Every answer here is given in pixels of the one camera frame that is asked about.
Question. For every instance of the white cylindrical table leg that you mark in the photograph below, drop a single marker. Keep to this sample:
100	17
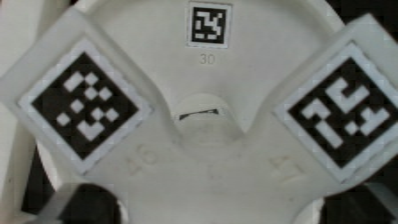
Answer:
205	120

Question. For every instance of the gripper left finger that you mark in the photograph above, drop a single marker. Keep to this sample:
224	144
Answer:
82	205

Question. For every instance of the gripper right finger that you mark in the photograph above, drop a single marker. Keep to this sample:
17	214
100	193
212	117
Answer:
377	204

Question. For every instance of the white cross-shaped table base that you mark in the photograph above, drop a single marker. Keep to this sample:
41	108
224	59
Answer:
345	108

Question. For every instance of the white round table top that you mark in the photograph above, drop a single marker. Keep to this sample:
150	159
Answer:
134	53

